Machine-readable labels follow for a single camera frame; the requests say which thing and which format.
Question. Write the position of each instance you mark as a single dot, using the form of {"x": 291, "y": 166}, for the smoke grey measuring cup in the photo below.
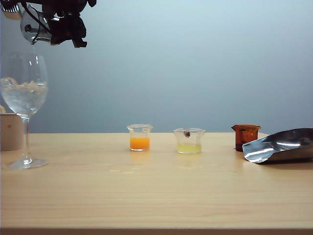
{"x": 39, "y": 34}

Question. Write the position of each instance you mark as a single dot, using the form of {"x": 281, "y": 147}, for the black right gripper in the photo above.
{"x": 67, "y": 25}

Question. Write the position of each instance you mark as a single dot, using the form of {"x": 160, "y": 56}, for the clear measuring cup orange juice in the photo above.
{"x": 139, "y": 143}

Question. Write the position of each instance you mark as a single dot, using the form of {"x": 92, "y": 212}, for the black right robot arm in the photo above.
{"x": 83, "y": 2}

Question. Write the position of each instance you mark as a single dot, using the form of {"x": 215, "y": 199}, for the clear measuring cup yellow juice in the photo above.
{"x": 189, "y": 148}

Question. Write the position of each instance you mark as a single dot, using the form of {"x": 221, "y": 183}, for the shiny metal ice scoop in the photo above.
{"x": 281, "y": 149}

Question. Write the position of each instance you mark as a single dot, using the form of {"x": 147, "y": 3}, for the yellow lemon slice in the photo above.
{"x": 2, "y": 109}

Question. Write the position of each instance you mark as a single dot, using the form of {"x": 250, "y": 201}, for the amber brown measuring cup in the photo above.
{"x": 240, "y": 139}

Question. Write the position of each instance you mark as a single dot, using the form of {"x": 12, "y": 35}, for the clear stemmed wine glass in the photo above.
{"x": 27, "y": 105}

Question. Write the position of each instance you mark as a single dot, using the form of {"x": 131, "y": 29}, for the clear ice cube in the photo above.
{"x": 27, "y": 84}
{"x": 7, "y": 81}
{"x": 40, "y": 86}

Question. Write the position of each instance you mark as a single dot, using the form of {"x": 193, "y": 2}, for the beige paper cup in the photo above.
{"x": 11, "y": 133}

